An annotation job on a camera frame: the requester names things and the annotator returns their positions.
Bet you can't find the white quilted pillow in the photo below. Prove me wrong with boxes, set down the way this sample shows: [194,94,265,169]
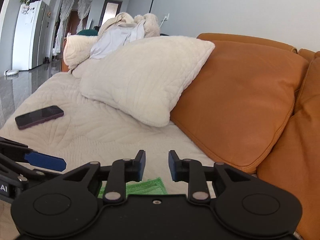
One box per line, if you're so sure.
[80,36,215,127]

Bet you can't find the left orange back cushion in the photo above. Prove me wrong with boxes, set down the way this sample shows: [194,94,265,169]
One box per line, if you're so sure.
[170,41,309,173]

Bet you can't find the right orange back cushion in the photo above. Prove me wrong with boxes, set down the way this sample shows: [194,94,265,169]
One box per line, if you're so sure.
[258,58,319,239]

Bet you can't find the dark smartphone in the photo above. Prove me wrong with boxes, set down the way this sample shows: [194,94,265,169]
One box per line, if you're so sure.
[15,105,64,130]

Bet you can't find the pile of light clothes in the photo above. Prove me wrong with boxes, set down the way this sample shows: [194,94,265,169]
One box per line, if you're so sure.
[90,12,160,59]

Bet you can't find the green microfiber towel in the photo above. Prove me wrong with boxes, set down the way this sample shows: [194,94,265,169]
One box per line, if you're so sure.
[97,177,168,199]

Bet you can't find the white robot vacuum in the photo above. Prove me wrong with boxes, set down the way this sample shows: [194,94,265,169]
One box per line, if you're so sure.
[4,69,19,76]

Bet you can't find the orange leather sofa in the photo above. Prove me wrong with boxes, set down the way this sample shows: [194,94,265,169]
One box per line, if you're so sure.
[170,33,319,239]

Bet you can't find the white lace curtains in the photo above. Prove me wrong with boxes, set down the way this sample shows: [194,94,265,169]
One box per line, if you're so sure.
[52,0,93,56]

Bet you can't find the orange cushion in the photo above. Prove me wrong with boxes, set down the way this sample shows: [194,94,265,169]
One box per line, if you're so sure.
[170,41,309,173]
[258,58,319,239]

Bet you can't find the dark green velvet pillow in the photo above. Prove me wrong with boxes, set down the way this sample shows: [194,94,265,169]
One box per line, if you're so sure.
[77,29,98,36]

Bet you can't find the white refrigerator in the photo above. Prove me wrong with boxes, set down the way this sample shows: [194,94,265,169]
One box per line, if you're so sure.
[12,0,49,71]

